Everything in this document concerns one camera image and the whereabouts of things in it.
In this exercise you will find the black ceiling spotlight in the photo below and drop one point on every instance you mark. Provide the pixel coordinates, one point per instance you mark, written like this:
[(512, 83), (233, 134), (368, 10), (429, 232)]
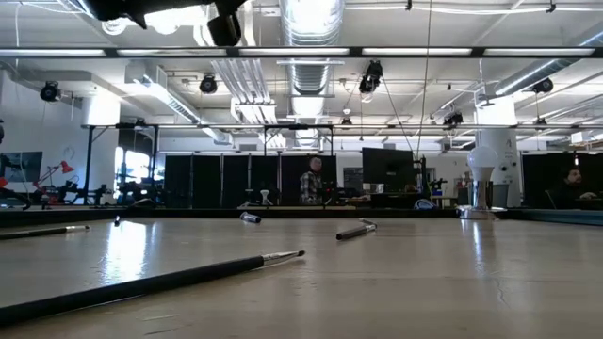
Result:
[(542, 85), (372, 77), (346, 121), (208, 85), (49, 92), (453, 118)]

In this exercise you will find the black marker pen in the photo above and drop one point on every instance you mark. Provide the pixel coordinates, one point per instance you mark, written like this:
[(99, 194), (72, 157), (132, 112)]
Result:
[(353, 232)]

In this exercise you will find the red desk lamp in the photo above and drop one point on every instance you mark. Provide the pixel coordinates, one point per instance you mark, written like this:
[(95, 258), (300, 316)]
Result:
[(67, 167)]

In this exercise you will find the dark wall screen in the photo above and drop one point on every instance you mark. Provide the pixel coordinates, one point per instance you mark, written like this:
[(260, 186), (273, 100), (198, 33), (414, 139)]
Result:
[(23, 166)]

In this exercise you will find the black computer monitor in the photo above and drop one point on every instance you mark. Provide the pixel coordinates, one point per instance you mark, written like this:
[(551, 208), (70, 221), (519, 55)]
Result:
[(388, 169)]

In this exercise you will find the black background rig frame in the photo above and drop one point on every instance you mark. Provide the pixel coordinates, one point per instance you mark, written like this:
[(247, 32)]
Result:
[(88, 160)]

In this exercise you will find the black aluminium table frame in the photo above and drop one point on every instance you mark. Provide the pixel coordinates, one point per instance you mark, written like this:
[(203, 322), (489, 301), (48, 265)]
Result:
[(301, 213)]

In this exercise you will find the black partition screen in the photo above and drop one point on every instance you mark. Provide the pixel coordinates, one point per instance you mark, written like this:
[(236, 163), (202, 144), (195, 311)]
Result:
[(207, 181)]

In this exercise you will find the white round column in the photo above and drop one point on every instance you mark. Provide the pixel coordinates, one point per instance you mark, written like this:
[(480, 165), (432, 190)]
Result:
[(506, 141), (101, 113)]

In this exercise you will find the silver ventilation duct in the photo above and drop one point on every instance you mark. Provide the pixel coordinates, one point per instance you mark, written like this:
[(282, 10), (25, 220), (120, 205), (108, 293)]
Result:
[(311, 28)]

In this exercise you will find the person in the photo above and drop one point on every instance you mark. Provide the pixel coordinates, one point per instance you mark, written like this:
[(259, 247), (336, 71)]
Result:
[(311, 186), (567, 190)]

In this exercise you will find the white light bulb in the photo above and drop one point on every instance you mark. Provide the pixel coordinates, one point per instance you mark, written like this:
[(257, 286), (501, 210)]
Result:
[(482, 162)]

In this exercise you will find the black bar with light strips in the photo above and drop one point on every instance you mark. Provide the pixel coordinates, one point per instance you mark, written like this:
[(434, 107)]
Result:
[(292, 51)]

